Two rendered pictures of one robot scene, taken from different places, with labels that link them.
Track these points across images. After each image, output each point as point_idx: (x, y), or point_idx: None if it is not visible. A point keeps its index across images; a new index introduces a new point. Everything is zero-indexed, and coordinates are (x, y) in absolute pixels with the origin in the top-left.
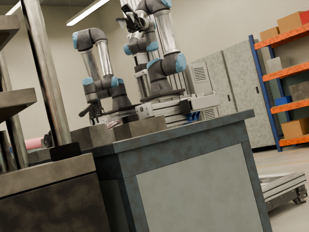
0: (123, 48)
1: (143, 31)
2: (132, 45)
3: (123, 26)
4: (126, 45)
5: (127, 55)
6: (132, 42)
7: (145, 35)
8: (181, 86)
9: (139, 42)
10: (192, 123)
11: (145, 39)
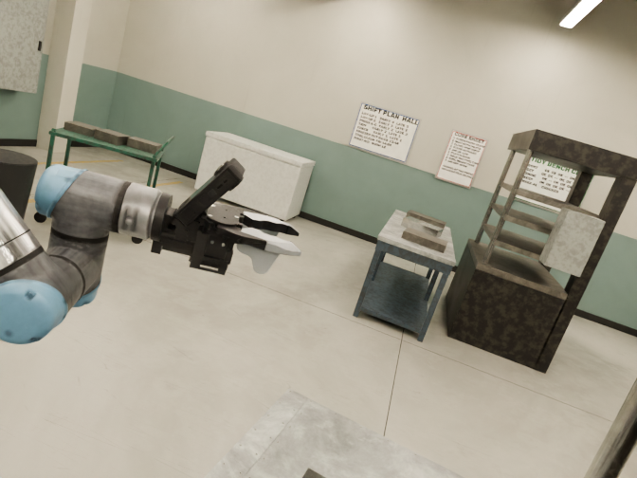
0: (53, 317)
1: (102, 230)
2: (74, 296)
3: (254, 261)
4: (60, 297)
5: (27, 343)
6: (64, 276)
7: (104, 247)
8: None
9: (88, 278)
10: (389, 439)
11: (97, 265)
